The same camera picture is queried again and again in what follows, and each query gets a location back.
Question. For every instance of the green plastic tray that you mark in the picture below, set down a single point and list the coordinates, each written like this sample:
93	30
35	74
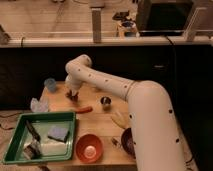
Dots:
51	150

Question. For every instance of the yellow banana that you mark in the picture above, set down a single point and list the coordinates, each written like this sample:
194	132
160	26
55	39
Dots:
119	120

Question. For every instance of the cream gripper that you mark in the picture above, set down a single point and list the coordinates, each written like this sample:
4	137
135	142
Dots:
73	91

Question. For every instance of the black monitor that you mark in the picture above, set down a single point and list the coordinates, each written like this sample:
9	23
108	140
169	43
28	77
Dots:
157	17

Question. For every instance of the red bowl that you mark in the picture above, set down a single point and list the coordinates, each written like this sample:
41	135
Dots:
89	148

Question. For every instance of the purple bowl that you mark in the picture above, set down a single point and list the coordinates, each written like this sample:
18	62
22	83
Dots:
127	142

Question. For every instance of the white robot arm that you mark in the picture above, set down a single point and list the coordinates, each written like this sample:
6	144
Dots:
153	123

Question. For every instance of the black brush in tray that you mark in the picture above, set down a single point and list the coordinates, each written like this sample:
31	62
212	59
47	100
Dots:
33	150

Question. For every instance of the wooden box with bowl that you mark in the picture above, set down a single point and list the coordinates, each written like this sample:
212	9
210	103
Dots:
127	29

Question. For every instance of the orange carrot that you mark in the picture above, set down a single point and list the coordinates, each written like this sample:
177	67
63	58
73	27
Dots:
83	110

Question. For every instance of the grey metal post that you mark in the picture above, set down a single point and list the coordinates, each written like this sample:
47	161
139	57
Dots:
96	25

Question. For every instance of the blue sponge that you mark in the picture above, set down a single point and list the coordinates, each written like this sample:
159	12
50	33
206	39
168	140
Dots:
58	133

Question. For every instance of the blue plastic cup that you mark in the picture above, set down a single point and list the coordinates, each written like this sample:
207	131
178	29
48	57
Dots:
50	84

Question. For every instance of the dark red grape bunch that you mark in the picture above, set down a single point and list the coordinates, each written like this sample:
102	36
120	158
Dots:
72	97

